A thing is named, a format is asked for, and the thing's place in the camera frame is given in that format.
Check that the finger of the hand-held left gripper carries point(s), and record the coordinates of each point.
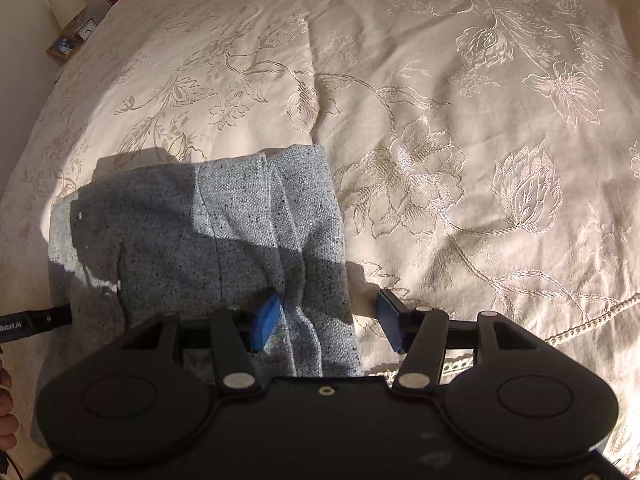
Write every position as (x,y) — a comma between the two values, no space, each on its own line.
(47,318)

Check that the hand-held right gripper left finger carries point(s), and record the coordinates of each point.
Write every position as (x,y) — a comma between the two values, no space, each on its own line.
(265,322)

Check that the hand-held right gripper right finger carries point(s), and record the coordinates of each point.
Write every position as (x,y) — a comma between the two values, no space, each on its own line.
(392,322)

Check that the grey speckled pants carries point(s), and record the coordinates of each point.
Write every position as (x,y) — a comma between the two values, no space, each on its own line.
(225,220)

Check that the person's left hand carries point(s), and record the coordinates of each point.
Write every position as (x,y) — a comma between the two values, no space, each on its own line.
(6,410)

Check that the cream embroidered floral bedspread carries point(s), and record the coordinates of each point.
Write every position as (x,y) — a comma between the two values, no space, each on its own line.
(425,135)

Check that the wooden nightstand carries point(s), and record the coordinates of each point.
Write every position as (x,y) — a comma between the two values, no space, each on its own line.
(75,50)

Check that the small alarm clock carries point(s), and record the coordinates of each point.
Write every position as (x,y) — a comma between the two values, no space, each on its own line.
(87,29)

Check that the white table lamp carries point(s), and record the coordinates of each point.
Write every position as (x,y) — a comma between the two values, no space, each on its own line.
(67,7)

